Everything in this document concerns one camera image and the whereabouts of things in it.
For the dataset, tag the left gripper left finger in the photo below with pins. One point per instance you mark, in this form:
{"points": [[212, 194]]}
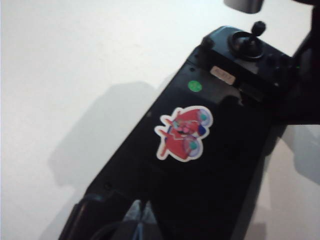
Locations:
{"points": [[135, 220]]}

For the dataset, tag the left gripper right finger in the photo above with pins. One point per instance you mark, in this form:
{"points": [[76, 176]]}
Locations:
{"points": [[150, 222]]}

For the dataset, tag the black handheld remote control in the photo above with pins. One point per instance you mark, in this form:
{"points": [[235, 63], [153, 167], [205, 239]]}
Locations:
{"points": [[200, 155]]}

